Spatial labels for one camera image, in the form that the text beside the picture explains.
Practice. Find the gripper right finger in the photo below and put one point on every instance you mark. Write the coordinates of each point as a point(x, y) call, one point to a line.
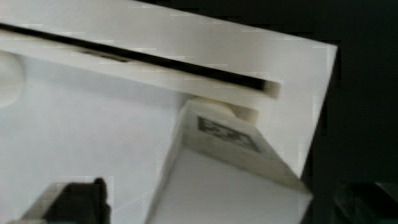
point(365, 203)

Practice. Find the white U-shaped obstacle fence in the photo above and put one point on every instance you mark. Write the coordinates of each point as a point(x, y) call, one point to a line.
point(200, 55)

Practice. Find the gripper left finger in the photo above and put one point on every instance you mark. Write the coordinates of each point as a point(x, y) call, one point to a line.
point(72, 204)

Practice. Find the white table leg with tag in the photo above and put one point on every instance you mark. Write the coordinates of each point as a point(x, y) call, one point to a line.
point(228, 184)

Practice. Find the white square tabletop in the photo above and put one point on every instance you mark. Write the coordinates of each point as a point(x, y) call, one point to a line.
point(88, 114)

